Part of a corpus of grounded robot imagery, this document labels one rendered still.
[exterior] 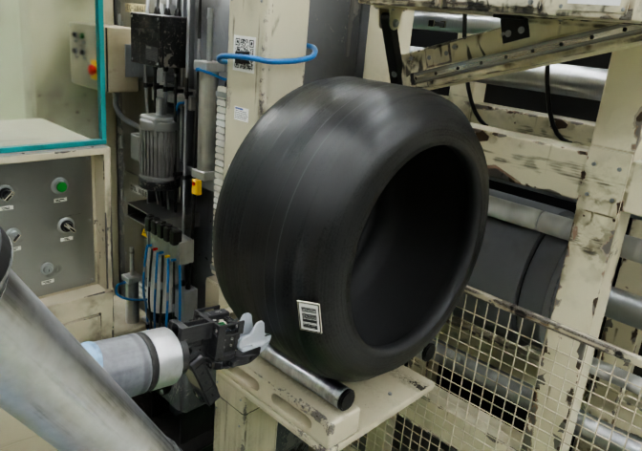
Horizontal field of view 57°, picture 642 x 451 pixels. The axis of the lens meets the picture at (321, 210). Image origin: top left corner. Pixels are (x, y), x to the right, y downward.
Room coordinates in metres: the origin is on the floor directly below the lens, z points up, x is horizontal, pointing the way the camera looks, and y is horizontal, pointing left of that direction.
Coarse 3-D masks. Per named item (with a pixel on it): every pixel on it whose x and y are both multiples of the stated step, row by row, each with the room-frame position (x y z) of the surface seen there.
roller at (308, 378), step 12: (276, 360) 1.09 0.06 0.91; (288, 360) 1.08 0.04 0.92; (288, 372) 1.06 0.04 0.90; (300, 372) 1.05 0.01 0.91; (312, 372) 1.04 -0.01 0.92; (312, 384) 1.02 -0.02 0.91; (324, 384) 1.00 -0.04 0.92; (336, 384) 1.00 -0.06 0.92; (324, 396) 0.99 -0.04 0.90; (336, 396) 0.98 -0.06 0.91; (348, 396) 0.98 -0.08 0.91; (348, 408) 0.98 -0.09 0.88
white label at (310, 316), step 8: (304, 304) 0.88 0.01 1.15; (312, 304) 0.87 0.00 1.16; (304, 312) 0.88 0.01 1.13; (312, 312) 0.87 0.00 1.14; (320, 312) 0.87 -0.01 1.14; (304, 320) 0.88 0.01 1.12; (312, 320) 0.88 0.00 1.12; (320, 320) 0.87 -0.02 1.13; (304, 328) 0.89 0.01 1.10; (312, 328) 0.88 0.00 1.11; (320, 328) 0.87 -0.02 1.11
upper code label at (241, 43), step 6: (234, 36) 1.34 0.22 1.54; (240, 36) 1.33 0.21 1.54; (246, 36) 1.31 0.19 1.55; (234, 42) 1.34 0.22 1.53; (240, 42) 1.33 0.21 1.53; (246, 42) 1.31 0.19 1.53; (252, 42) 1.30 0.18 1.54; (234, 48) 1.34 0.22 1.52; (240, 48) 1.33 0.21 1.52; (246, 48) 1.31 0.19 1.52; (252, 48) 1.30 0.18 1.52; (252, 54) 1.30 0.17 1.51; (234, 60) 1.34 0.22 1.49; (234, 66) 1.34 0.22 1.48; (240, 66) 1.32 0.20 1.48; (246, 66) 1.31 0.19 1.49; (252, 66) 1.29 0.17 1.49; (246, 72) 1.31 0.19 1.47; (252, 72) 1.29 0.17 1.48
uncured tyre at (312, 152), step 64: (256, 128) 1.08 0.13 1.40; (320, 128) 1.00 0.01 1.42; (384, 128) 0.99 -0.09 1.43; (448, 128) 1.09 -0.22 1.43; (256, 192) 0.98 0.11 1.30; (320, 192) 0.91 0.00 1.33; (384, 192) 1.44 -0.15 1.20; (448, 192) 1.35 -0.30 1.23; (256, 256) 0.94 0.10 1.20; (320, 256) 0.88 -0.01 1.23; (384, 256) 1.40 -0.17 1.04; (448, 256) 1.32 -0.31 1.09; (256, 320) 0.98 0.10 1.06; (384, 320) 1.25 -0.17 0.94
